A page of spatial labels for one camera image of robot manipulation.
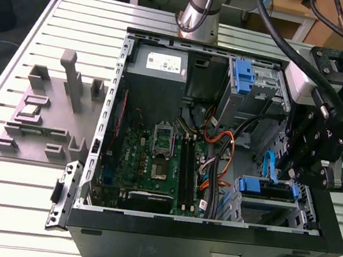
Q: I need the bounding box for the grey parts rack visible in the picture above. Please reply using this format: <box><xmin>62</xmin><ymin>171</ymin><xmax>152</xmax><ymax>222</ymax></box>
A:
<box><xmin>0</xmin><ymin>40</ymin><xmax>114</xmax><ymax>175</ymax></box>

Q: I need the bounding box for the hard disk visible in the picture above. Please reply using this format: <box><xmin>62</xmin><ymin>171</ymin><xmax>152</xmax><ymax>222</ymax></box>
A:
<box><xmin>235</xmin><ymin>174</ymin><xmax>301</xmax><ymax>208</ymax></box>

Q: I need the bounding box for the brown wooden cabinet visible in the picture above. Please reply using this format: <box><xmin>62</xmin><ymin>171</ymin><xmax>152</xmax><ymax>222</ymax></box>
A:
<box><xmin>306</xmin><ymin>0</ymin><xmax>343</xmax><ymax>53</ymax></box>

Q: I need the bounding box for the blue data wire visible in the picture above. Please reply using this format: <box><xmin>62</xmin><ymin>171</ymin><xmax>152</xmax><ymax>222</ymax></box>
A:
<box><xmin>260</xmin><ymin>150</ymin><xmax>285</xmax><ymax>186</ymax></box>

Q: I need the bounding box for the hinged metal case bracket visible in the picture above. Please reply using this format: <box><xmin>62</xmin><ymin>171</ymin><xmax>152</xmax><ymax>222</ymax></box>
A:
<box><xmin>44</xmin><ymin>156</ymin><xmax>87</xmax><ymax>235</ymax></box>

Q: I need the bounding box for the metal optical drive cage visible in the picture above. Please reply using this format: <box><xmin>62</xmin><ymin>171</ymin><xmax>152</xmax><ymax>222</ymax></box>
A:
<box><xmin>215</xmin><ymin>57</ymin><xmax>298</xmax><ymax>137</ymax></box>

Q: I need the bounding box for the silver CPU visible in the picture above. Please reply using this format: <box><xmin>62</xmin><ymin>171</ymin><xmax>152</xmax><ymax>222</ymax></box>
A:
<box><xmin>18</xmin><ymin>105</ymin><xmax>42</xmax><ymax>120</ymax></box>

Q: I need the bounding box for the black RAM slot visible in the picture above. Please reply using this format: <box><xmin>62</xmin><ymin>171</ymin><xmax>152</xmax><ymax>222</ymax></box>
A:
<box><xmin>172</xmin><ymin>132</ymin><xmax>197</xmax><ymax>211</ymax></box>
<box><xmin>180</xmin><ymin>134</ymin><xmax>206</xmax><ymax>212</ymax></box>

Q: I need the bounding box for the metal socket cover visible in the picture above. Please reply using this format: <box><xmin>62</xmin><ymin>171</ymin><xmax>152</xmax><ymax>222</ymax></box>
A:
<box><xmin>149</xmin><ymin>157</ymin><xmax>173</xmax><ymax>183</ymax></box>

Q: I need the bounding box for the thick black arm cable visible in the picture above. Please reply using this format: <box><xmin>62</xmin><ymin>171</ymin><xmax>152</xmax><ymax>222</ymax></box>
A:
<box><xmin>238</xmin><ymin>0</ymin><xmax>343</xmax><ymax>128</ymax></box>

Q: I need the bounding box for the black graphics card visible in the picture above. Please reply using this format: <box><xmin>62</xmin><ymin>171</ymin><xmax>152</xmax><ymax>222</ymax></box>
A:
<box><xmin>116</xmin><ymin>187</ymin><xmax>175</xmax><ymax>216</ymax></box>

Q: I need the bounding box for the blue plastic drive latch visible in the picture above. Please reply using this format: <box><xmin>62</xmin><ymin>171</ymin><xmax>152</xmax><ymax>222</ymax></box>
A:
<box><xmin>230</xmin><ymin>59</ymin><xmax>258</xmax><ymax>96</ymax></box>

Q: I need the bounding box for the green motherboard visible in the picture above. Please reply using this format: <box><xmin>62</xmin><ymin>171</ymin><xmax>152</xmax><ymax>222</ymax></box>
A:
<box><xmin>88</xmin><ymin>114</ymin><xmax>220</xmax><ymax>221</ymax></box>

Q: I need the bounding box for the black open PC case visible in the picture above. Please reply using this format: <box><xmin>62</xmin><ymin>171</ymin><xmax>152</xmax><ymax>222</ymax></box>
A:
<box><xmin>60</xmin><ymin>21</ymin><xmax>343</xmax><ymax>257</ymax></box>

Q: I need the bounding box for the green RAM stick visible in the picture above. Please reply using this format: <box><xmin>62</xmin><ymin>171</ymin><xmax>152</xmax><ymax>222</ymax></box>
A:
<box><xmin>19</xmin><ymin>125</ymin><xmax>52</xmax><ymax>137</ymax></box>

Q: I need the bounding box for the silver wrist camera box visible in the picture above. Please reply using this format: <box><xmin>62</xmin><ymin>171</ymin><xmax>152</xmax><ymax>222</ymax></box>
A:
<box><xmin>280</xmin><ymin>63</ymin><xmax>322</xmax><ymax>107</ymax></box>

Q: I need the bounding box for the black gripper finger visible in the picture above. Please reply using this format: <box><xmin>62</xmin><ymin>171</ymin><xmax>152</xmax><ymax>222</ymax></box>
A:
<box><xmin>280</xmin><ymin>102</ymin><xmax>326</xmax><ymax>175</ymax></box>
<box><xmin>288</xmin><ymin>153</ymin><xmax>337</xmax><ymax>194</ymax></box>

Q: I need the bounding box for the grey power supply unit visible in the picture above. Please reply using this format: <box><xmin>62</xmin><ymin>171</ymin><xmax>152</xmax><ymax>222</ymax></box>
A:
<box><xmin>117</xmin><ymin>42</ymin><xmax>192</xmax><ymax>127</ymax></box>

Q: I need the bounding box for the thin red wire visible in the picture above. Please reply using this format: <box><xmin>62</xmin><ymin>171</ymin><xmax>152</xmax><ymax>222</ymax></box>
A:
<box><xmin>105</xmin><ymin>87</ymin><xmax>130</xmax><ymax>157</ymax></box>

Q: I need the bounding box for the metal disk bay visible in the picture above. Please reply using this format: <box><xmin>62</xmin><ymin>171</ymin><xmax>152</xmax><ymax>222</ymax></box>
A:
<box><xmin>228</xmin><ymin>173</ymin><xmax>327</xmax><ymax>236</ymax></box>

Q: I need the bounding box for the black wire bundle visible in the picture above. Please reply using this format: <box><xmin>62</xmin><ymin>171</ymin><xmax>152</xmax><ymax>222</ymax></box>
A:
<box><xmin>201</xmin><ymin>105</ymin><xmax>290</xmax><ymax>230</ymax></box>

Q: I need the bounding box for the thin metal locking lever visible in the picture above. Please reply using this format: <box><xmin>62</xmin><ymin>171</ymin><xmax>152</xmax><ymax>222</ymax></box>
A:
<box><xmin>168</xmin><ymin>127</ymin><xmax>179</xmax><ymax>160</ymax></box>

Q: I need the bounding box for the orange wire bundle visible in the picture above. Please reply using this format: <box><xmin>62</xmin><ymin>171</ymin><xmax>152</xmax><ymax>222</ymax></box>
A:
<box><xmin>193</xmin><ymin>106</ymin><xmax>243</xmax><ymax>198</ymax></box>

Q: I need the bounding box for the CPU socket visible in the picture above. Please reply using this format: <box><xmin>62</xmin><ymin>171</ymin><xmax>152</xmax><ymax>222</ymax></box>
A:
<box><xmin>149</xmin><ymin>121</ymin><xmax>176</xmax><ymax>160</ymax></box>

